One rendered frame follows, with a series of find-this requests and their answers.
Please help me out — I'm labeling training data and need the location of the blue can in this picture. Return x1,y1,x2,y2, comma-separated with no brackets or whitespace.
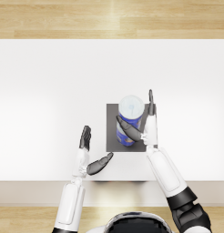
117,95,146,130
116,121,139,147

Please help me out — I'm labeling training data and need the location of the dark grey square mat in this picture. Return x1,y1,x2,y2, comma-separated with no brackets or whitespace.
106,103,158,153

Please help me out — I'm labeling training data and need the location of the dark round robot body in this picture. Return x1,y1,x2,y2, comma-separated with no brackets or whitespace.
86,211,178,233

